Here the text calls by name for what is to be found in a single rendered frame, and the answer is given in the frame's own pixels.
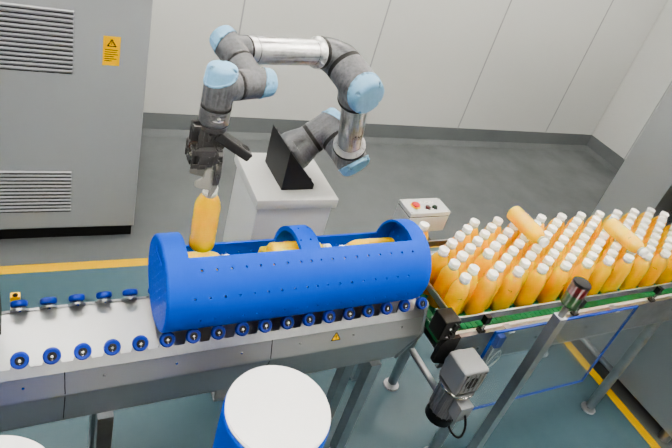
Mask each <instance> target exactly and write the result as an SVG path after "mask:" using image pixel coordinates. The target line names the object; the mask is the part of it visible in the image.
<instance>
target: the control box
mask: <svg viewBox="0 0 672 448"><path fill-rule="evenodd" d="M414 201H415V202H418V203H419V204H420V207H414V206H413V205H412V202H414ZM423 201H425V202H424V203H423ZM428 201H429V203H427V202H428ZM431 201H432V202H431ZM430 202H431V203H430ZM426 205H430V206H431V208H430V209H427V208H426V207H425V206H426ZM433 205H437V206H438V208H437V209H434V208H433V207H432V206H433ZM449 215H450V210H449V209H448V208H447V207H446V206H445V205H444V204H443V202H442V201H441V200H440V199H439V198H423V199H400V200H399V203H398V206H397V208H396V211H395V213H394V216H393V219H409V220H411V221H413V222H415V223H416V224H417V225H418V226H419V224H420V222H421V221H425V222H427V223H429V225H430V226H429V229H428V231H438V230H443V228H444V225H445V223H446V221H447V219H448V217H449Z"/></svg>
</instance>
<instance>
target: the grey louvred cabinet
mask: <svg viewBox="0 0 672 448"><path fill-rule="evenodd" d="M152 8H153V0H0V239H15V238H41V237H67V236H93V235H119V234H131V225H134V214H135V203H136V191H137V180H138V168H139V157H140V145H141V134H142V122H143V111H144V99H145V88H146V76H147V65H148V53H149V42H150V31H151V19H152Z"/></svg>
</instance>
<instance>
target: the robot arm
mask: <svg viewBox="0 0 672 448"><path fill-rule="evenodd" d="M209 42H210V45H211V47H212V49H213V51H214V53H215V54H216V55H217V56H218V58H219V59H220V60H213V61H211V62H209V63H208V65H207V67H206V70H205V75H204V78H203V90H202V97H201V103H200V109H199V116H198V119H199V120H194V119H191V125H190V132H189V137H187V140H186V147H185V154H187V155H186V157H187V161H188V163H189V165H190V170H189V172H190V173H191V174H194V175H198V176H202V178H200V179H198V180H196V181H195V182H194V186H195V187H196V188H200V189H205V190H208V198H210V197H211V196H212V195H213V193H214V192H215V190H216V189H217V186H218V185H219V181H220V178H221V173H222V164H223V158H224V152H223V149H224V147H225V148H227V149H228V150H230V151H231V152H233V153H234V154H236V155H237V156H238V157H240V158H242V159H243V160H245V161H248V160H249V159H250V158H251V157H252V153H251V151H250V149H249V147H248V146H247V145H246V144H244V143H242V142H241V141H239V140H238V139H236V138H235V137H234V136H232V135H231V134H229V133H228V132H226V131H227V127H228V124H229V120H230V114H231V110H232V104H233V101H242V100H251V99H262V98H266V97H271V96H273V95H274V94H275V93H276V90H277V88H278V79H277V75H276V73H275V72H274V70H272V69H271V68H265V67H262V68H261V67H260V66H259V65H309V66H310V67H312V68H313V69H321V70H322V71H324V72H325V73H326V74H327V75H328V77H329V78H330V79H331V81H332V82H333V84H334V85H335V86H336V88H337V90H338V95H337V100H338V104H339V106H340V107H341V113H340V112H339V111H338V110H337V109H336V108H333V107H330V108H328V109H327V110H325V111H322V112H321V113H320V114H319V115H317V116H316V117H315V118H313V119H312V120H310V121H309V122H307V123H306V124H304V125H303V126H301V127H300V128H297V129H293V130H290V131H287V132H284V133H283V134H281V137H282V139H283V140H284V142H285V143H286V145H287V146H288V148H289V149H290V151H292V152H293V153H292V154H293V155H294V156H295V158H296V159H297V161H298V162H299V164H300V165H301V166H302V168H303V169H304V168H305V167H307V166H308V165H309V163H310V162H311V161H312V160H313V159H314V157H315V156H316V155H317V154H318V153H319V152H320V151H322V150H323V149H324V150H325V151H326V152H327V154H328V155H329V157H330V158H331V160H332V161H333V162H334V164H335V165H336V167H337V168H338V171H340V172H341V174H342V175H343V176H351V175H353V174H355V173H357V172H359V171H360V170H362V169H363V168H364V167H365V166H367V164H368V163H369V162H370V158H369V155H367V154H366V152H365V148H366V143H365V140H364V138H363V135H364V129H365V124H366V118H367V113H368V112H370V111H371V110H373V109H374V108H375V107H377V106H378V104H379V102H380V101H381V100H382V98H383V96H384V86H383V84H382V82H381V80H380V78H379V77H378V76H377V75H376V74H375V73H374V71H373V70H372V69H371V68H370V66H369V65H368V64H367V63H366V61H365V60H364V59H363V57H362V56H361V55H360V53H359V52H358V51H357V50H356V49H355V48H354V47H353V46H351V45H349V44H348V43H346V42H343V41H341V40H338V39H335V38H331V37H325V36H314V37H312V38H311V39H303V38H286V37H270V36H253V35H239V34H237V31H236V30H234V29H233V28H232V27H231V26H229V25H223V26H220V27H218V28H216V29H215V30H214V31H213V32H212V33H211V35H210V38H209ZM258 64H259V65H258Z"/></svg>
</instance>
